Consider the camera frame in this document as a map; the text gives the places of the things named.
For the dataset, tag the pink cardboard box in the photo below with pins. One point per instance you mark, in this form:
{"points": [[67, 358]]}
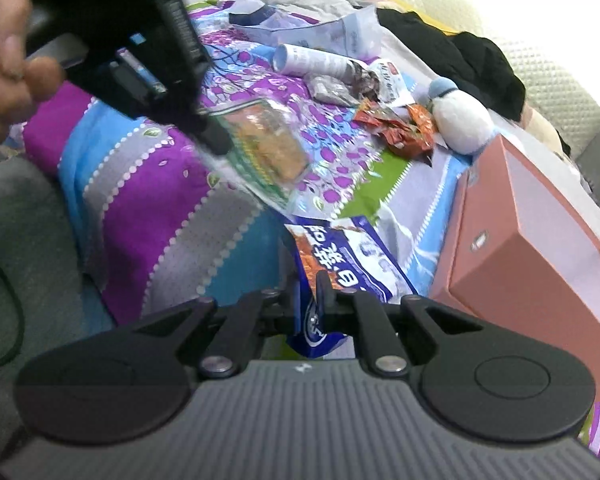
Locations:
{"points": [[535, 254]]}

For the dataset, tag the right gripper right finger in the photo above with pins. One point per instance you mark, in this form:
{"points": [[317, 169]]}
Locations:
{"points": [[361, 316]]}

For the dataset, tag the green clear snack packet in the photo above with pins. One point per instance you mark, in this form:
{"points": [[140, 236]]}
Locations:
{"points": [[268, 159]]}

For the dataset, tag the silver foil snack packet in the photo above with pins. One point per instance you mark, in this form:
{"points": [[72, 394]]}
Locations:
{"points": [[330, 90]]}

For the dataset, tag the translucent plastic bag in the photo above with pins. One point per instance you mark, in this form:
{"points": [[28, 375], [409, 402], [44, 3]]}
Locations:
{"points": [[356, 35]]}

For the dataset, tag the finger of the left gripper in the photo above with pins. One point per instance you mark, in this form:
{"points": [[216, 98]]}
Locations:
{"points": [[206, 131]]}

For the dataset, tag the white red snack packet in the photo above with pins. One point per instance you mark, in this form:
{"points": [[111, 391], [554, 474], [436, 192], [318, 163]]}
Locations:
{"points": [[394, 90]]}

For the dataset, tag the yellow pillow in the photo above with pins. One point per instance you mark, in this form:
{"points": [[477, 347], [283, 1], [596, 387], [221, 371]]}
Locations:
{"points": [[406, 7]]}

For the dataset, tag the blue white snack bag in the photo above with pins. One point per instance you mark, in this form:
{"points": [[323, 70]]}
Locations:
{"points": [[353, 256]]}

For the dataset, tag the cream quilted headboard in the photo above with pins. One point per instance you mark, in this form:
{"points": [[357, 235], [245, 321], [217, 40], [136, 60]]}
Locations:
{"points": [[546, 43]]}

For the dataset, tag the beige pink pillow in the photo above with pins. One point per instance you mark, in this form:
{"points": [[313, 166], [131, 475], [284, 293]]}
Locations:
{"points": [[538, 126]]}

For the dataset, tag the person's left hand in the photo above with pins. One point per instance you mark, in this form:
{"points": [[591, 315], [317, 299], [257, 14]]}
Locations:
{"points": [[24, 85]]}

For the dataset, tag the white plush toy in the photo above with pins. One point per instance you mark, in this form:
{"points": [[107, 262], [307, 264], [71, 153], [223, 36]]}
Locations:
{"points": [[463, 122]]}

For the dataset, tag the white cylindrical tube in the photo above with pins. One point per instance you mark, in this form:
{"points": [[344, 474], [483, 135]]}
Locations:
{"points": [[298, 61]]}

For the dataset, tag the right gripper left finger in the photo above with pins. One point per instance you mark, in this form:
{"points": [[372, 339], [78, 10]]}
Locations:
{"points": [[236, 342]]}

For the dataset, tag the orange snack packet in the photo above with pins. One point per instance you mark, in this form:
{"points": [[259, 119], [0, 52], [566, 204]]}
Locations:
{"points": [[422, 119]]}

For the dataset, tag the black clothing pile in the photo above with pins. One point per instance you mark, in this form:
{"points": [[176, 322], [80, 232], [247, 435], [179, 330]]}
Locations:
{"points": [[475, 64]]}

